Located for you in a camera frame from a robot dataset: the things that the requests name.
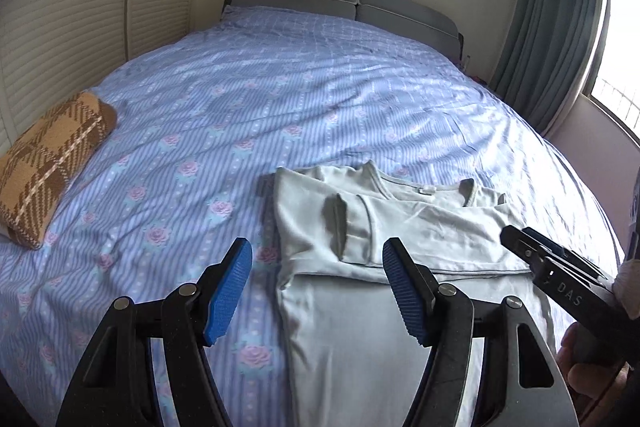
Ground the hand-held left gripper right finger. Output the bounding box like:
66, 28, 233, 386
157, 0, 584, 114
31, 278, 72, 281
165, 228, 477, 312
382, 237, 581, 427

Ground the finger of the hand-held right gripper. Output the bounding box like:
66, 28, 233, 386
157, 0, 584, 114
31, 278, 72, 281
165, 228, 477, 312
522, 226, 614, 284
500, 225, 552, 281

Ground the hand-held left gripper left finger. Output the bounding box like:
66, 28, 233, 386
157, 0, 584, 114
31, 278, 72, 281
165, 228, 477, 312
55, 237, 253, 427

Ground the light grey shirt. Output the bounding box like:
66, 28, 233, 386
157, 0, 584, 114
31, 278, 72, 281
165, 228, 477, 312
272, 160, 558, 427

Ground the person's right hand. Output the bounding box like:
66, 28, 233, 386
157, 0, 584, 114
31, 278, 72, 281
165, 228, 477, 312
557, 322, 632, 400

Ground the blue floral striped blanket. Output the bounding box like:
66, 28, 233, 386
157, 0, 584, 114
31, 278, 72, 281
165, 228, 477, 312
0, 4, 626, 427

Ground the window with railing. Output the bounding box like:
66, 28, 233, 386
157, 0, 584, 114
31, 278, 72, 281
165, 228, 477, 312
579, 0, 640, 138

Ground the grey-blue curtain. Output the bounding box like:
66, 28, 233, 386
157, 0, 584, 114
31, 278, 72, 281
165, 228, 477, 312
489, 0, 612, 138

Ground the brown plaid folded sweater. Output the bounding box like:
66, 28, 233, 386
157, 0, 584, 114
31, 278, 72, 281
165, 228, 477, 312
0, 91, 119, 251

